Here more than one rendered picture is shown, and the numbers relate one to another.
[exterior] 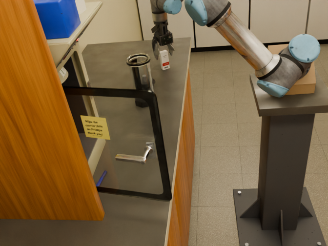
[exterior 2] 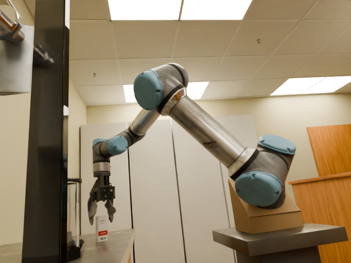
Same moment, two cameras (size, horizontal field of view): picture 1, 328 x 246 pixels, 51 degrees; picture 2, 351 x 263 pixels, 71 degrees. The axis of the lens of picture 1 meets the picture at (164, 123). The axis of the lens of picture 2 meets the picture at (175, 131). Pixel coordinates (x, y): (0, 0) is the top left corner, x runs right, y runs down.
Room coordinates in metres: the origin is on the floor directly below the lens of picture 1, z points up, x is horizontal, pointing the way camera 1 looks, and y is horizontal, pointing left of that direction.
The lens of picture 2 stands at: (0.57, 0.00, 1.07)
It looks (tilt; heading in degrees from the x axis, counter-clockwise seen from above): 16 degrees up; 340
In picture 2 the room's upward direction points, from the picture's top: 6 degrees counter-clockwise
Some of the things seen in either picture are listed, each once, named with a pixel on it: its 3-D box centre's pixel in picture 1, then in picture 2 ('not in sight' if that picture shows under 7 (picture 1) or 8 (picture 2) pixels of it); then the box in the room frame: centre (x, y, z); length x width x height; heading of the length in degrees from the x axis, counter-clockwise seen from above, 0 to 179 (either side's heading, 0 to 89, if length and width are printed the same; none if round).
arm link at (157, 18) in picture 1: (160, 15); (102, 168); (1.71, -0.06, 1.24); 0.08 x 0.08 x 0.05
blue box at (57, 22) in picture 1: (52, 14); not in sight; (0.90, 0.24, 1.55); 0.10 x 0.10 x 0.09; 78
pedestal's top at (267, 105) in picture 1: (289, 91); (270, 234); (1.35, -0.60, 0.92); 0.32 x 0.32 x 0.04; 81
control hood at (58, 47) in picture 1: (72, 37); not in sight; (0.98, 0.22, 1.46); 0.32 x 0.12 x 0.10; 168
